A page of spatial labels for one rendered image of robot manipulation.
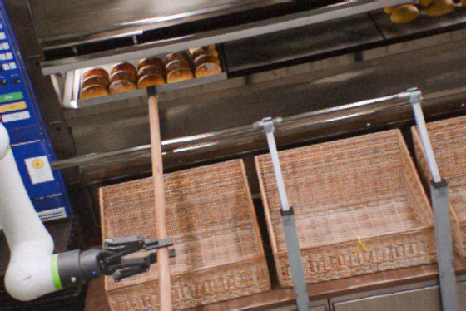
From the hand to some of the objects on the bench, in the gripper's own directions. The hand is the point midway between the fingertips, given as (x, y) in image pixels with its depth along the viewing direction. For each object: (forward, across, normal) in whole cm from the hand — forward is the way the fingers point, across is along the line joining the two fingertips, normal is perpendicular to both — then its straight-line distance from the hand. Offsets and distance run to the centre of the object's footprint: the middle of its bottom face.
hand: (161, 249), depth 242 cm
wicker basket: (+1, +62, -74) cm, 96 cm away
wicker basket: (+120, +61, -73) cm, 153 cm away
